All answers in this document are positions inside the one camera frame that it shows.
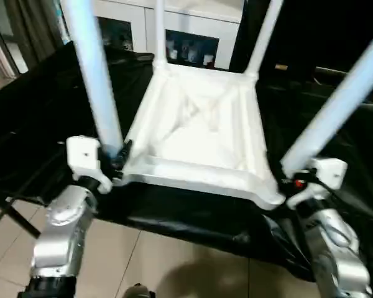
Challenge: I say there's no white plastic table top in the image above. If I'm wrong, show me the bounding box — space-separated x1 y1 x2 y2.
113 63 285 212

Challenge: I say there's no white plastic table leg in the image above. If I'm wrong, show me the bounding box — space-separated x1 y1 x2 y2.
154 0 169 71
62 0 125 153
279 23 373 174
244 0 285 78

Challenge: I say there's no black table mat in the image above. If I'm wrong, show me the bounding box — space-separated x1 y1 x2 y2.
0 40 373 274

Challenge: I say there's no black work table leg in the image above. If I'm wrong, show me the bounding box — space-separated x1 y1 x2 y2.
4 198 43 240

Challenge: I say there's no long dark metal rod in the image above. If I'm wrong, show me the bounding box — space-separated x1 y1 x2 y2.
313 66 373 86

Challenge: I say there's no white cabinet with glass doors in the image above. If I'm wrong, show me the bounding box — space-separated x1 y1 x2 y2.
62 0 246 72

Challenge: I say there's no grey curtain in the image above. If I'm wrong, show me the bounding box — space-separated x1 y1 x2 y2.
6 0 63 63

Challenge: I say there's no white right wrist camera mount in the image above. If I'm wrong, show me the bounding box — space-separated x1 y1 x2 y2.
286 157 349 209

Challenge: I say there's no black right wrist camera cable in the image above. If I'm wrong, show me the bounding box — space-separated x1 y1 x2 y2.
318 179 361 218

